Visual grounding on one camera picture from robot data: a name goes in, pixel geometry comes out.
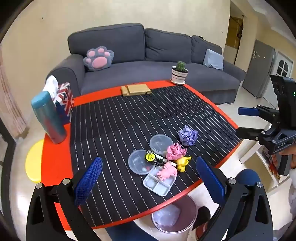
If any person's left leg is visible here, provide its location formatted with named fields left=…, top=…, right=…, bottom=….
left=107, top=221, right=167, bottom=241

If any light blue cushion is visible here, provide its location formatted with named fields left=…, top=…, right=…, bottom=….
left=203, top=49, right=224, bottom=70

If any pink curtain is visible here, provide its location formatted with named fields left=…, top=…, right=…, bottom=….
left=0, top=62, right=28, bottom=139

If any purple paper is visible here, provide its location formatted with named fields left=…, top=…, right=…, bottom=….
left=178, top=126, right=199, bottom=146

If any clear round plastic container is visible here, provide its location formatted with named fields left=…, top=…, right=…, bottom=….
left=128, top=149, right=154, bottom=175
left=149, top=134, right=173, bottom=157

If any pink toy figure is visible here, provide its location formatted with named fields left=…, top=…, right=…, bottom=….
left=157, top=162, right=178, bottom=181

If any white key fob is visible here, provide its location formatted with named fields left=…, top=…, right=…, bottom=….
left=154, top=155, right=169, bottom=166

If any white door with arched window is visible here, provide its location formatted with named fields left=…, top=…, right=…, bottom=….
left=264, top=52, right=294, bottom=109

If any wooden stand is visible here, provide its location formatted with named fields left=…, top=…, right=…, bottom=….
left=121, top=85, right=152, bottom=96

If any teal bottle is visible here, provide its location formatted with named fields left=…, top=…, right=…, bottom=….
left=31, top=91, right=67, bottom=144

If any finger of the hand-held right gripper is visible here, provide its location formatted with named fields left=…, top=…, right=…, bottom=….
left=237, top=105, right=279, bottom=118
left=235, top=127, right=267, bottom=142

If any cactus in striped pot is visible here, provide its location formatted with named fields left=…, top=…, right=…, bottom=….
left=171, top=61, right=188, bottom=83

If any person's right hand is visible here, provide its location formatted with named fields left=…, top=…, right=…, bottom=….
left=280, top=143, right=296, bottom=169

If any white compartment tray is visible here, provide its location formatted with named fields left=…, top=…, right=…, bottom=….
left=143, top=166, right=177, bottom=197

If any black striped table cloth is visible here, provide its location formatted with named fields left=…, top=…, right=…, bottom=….
left=69, top=85, right=240, bottom=229

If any grey pink paw cushion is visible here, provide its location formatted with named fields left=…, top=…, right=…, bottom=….
left=83, top=46, right=114, bottom=72

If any yellow stool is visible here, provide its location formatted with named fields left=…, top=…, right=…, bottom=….
left=25, top=139, right=44, bottom=183

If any grey refrigerator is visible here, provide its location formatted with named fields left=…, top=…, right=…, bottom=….
left=242, top=39, right=277, bottom=98

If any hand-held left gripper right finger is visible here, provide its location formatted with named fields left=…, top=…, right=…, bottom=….
left=195, top=156, right=274, bottom=241

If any brown wooden door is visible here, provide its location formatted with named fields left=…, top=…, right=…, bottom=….
left=225, top=15, right=244, bottom=49

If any pink paper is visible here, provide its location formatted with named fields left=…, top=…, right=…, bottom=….
left=166, top=142, right=187, bottom=161

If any person's foot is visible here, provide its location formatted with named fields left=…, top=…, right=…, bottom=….
left=191, top=206, right=211, bottom=231

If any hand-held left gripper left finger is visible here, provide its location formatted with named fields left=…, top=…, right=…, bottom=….
left=26, top=157, right=103, bottom=241

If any white low shelf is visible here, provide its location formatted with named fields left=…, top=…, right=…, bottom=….
left=240, top=137, right=285, bottom=188

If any dark grey sofa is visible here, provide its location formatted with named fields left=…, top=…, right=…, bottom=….
left=46, top=23, right=246, bottom=105

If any pink translucent trash bin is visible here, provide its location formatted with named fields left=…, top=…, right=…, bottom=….
left=151, top=195, right=198, bottom=233

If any yellow toy figure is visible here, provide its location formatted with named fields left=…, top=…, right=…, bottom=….
left=174, top=156, right=192, bottom=173

